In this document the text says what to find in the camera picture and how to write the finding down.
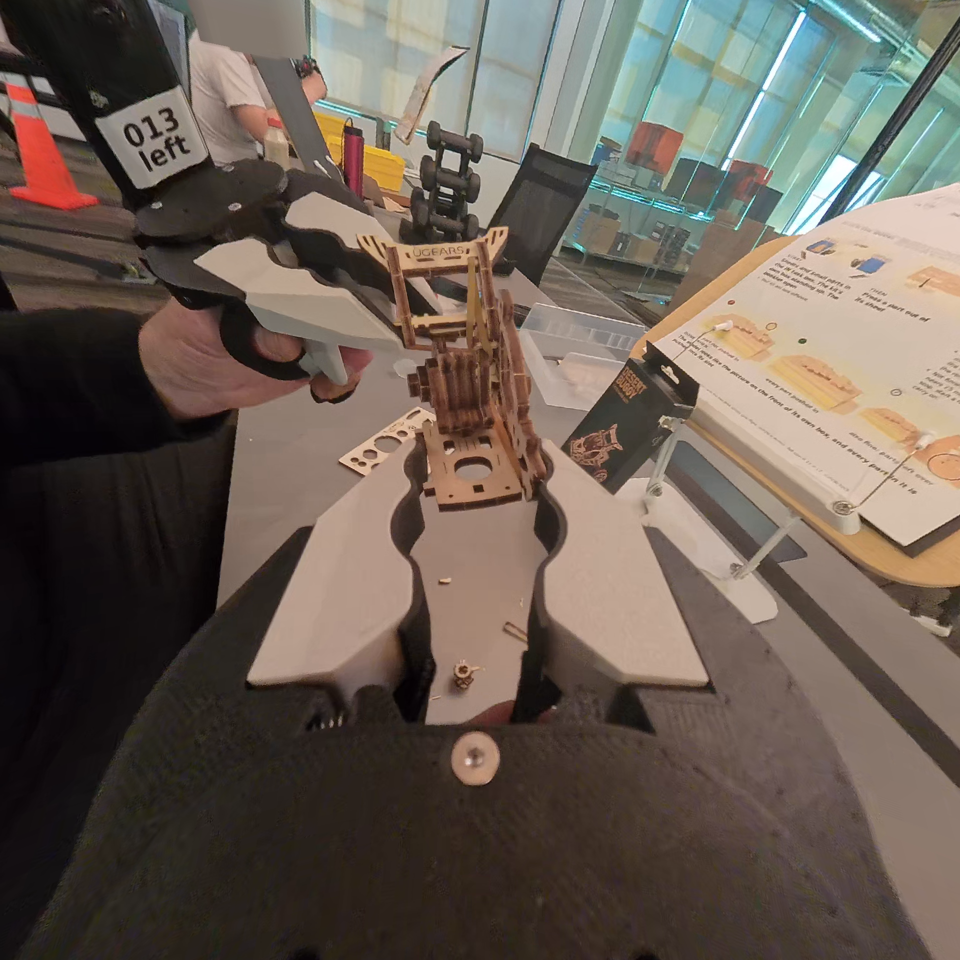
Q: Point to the person's left hand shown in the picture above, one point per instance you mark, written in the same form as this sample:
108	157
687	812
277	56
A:
187	360

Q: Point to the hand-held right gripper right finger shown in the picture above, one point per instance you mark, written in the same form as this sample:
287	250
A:
622	607

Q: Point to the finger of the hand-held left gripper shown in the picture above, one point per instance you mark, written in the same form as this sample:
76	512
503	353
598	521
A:
330	217
300	300

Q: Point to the wooden book stand white base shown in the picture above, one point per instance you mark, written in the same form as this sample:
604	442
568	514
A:
675	330

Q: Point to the brown wooden model assembly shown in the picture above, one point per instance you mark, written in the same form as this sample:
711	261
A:
465	390

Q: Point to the dark model kit box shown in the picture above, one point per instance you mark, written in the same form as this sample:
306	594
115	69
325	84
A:
622	435

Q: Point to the black mesh chair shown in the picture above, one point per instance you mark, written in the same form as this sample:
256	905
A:
540	210

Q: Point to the wooden sheet round cutouts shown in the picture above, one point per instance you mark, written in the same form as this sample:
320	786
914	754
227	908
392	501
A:
375	450

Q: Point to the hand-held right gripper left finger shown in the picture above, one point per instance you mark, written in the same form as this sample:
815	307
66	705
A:
337	600

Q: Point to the striped orange traffic cone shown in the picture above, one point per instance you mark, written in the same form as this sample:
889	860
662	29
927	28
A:
45	157

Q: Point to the clear plastic container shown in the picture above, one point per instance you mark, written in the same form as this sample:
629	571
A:
585	352

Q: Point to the maroon water bottle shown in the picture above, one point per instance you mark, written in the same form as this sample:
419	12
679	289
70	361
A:
354	157

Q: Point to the person's left forearm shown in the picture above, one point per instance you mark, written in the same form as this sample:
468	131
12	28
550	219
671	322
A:
75	375

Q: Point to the yellow plastic bin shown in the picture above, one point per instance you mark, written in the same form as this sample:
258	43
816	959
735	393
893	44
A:
382	161

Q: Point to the person's black clothing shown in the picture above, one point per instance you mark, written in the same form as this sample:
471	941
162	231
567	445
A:
90	637

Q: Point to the black dumbbell rack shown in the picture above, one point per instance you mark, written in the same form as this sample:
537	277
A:
450	187

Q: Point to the white plastic bottle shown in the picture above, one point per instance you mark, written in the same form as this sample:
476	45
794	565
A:
276	146

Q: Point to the white printed instruction page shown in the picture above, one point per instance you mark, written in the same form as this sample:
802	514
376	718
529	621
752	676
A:
825	360

